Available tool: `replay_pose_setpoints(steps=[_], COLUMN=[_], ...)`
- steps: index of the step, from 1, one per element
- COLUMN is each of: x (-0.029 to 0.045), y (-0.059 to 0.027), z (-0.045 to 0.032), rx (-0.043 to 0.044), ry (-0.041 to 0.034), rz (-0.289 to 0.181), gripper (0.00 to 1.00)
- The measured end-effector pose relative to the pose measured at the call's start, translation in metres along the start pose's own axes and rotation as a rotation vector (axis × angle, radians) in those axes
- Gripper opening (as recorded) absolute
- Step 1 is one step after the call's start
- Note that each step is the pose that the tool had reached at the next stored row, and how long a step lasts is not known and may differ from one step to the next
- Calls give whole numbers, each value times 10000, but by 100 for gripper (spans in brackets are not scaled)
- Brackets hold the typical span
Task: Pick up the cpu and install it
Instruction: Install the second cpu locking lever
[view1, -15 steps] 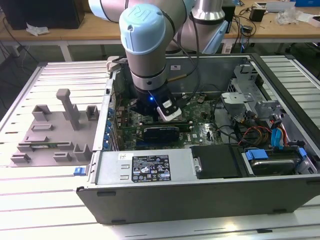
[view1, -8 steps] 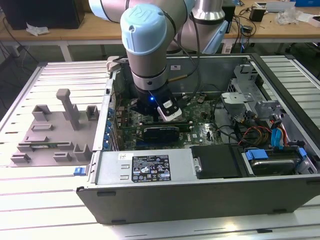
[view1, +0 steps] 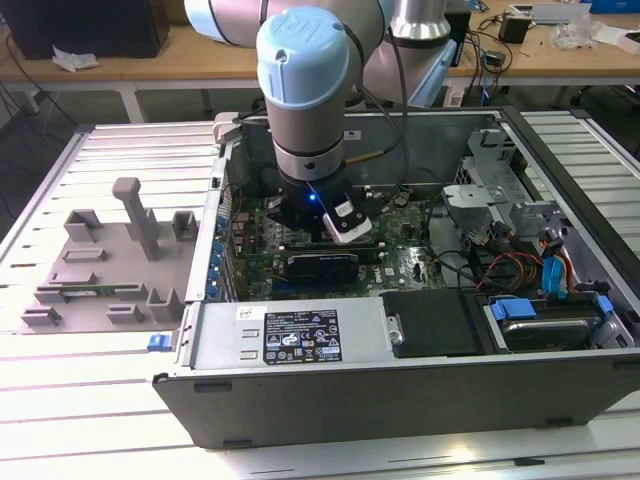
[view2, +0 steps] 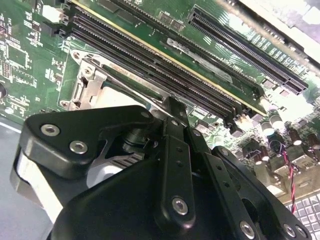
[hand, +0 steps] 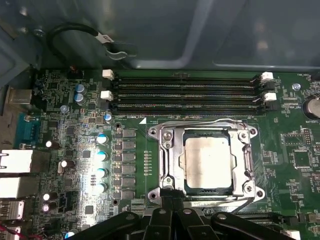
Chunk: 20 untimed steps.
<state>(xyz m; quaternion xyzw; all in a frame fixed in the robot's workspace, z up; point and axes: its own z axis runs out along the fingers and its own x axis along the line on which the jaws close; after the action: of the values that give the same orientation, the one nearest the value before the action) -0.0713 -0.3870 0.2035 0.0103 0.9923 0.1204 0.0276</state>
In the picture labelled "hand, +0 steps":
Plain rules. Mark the green motherboard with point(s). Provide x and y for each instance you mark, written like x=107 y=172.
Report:
x=275 y=162

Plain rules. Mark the silver USB port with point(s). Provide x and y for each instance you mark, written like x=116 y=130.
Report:
x=11 y=210

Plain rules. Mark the open PC case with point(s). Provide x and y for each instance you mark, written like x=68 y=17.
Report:
x=160 y=30

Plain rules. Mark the silver CPU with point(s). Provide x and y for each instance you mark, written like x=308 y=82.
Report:
x=207 y=162

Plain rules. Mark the coin cell battery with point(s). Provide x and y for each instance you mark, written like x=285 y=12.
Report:
x=312 y=107

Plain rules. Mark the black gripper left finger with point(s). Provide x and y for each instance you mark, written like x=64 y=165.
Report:
x=155 y=225

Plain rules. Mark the blue serial port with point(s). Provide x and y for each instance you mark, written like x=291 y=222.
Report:
x=27 y=130

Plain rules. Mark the large silver port block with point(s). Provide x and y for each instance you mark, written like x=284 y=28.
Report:
x=15 y=161

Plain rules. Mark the grey port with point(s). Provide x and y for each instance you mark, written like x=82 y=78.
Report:
x=20 y=96

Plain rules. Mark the RAM slot white latches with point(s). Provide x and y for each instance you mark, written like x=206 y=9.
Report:
x=187 y=99
x=290 y=234
x=187 y=80

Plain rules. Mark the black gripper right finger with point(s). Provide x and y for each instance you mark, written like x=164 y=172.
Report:
x=190 y=225

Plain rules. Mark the thin metal locking lever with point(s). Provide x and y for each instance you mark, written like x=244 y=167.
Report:
x=200 y=121
x=220 y=199

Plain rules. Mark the metal socket cover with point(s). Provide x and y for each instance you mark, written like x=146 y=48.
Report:
x=175 y=162

